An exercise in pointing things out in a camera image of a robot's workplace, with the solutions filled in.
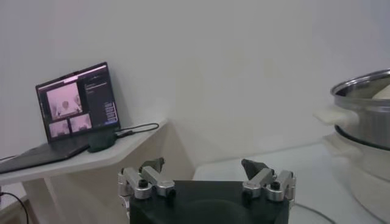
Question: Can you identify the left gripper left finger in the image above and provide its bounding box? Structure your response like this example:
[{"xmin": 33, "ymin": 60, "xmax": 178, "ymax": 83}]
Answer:
[{"xmin": 118, "ymin": 156, "xmax": 177, "ymax": 201}]

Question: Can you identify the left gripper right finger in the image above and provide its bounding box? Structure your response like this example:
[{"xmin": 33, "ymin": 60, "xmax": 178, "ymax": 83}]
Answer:
[{"xmin": 240, "ymin": 158, "xmax": 297, "ymax": 203}]

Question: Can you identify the white steamed baozi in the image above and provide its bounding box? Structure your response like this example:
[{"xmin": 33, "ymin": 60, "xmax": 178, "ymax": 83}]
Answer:
[{"xmin": 371, "ymin": 85, "xmax": 390, "ymax": 100}]

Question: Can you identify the stainless steel steamer basket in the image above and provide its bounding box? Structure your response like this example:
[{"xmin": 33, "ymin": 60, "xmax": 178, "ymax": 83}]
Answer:
[{"xmin": 313, "ymin": 69, "xmax": 390, "ymax": 152}]

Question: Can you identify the white side table with mouse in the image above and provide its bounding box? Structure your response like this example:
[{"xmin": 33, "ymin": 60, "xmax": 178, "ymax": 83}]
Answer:
[{"xmin": 0, "ymin": 118, "xmax": 196, "ymax": 224}]

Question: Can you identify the black computer mouse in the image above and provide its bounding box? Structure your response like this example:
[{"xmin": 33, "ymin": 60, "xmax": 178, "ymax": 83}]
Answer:
[{"xmin": 87, "ymin": 129, "xmax": 118, "ymax": 153}]

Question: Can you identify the cream electric cooker pot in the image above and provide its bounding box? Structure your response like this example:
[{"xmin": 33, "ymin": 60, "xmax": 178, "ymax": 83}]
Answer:
[{"xmin": 322, "ymin": 133, "xmax": 390, "ymax": 224}]

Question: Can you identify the black laptop with dark screen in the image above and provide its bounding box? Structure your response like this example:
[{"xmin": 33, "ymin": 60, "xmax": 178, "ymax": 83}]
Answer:
[{"xmin": 0, "ymin": 61, "xmax": 121, "ymax": 175}]

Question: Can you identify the black looped usb cable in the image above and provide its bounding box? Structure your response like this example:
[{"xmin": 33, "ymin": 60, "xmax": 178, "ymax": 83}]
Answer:
[{"xmin": 117, "ymin": 122, "xmax": 160, "ymax": 138}]

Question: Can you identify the thin black floor cable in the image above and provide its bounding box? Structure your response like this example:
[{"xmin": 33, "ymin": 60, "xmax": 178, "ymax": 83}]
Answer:
[{"xmin": 0, "ymin": 191, "xmax": 30, "ymax": 224}]

